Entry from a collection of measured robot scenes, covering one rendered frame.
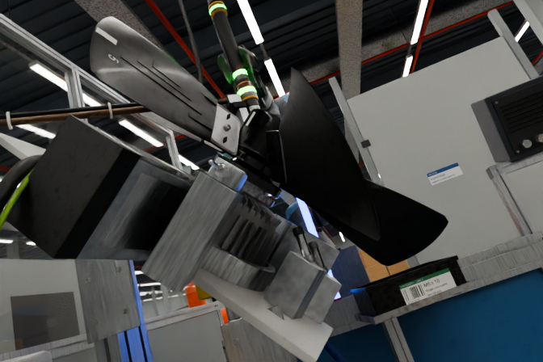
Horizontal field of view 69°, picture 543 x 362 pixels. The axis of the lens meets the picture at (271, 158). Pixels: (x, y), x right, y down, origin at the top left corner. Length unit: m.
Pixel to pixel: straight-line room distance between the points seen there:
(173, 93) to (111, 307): 0.37
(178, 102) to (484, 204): 2.29
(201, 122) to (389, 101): 2.24
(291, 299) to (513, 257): 0.69
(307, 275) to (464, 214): 2.08
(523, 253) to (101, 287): 0.99
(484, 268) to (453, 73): 1.94
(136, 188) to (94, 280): 0.37
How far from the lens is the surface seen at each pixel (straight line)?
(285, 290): 0.67
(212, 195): 0.46
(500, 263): 1.19
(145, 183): 0.43
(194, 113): 0.67
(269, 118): 0.72
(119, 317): 0.75
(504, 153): 1.25
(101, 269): 0.77
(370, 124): 2.76
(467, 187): 2.71
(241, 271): 0.66
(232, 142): 0.71
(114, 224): 0.43
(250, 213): 0.67
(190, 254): 0.46
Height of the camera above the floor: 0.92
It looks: 19 degrees up
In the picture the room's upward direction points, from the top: 19 degrees counter-clockwise
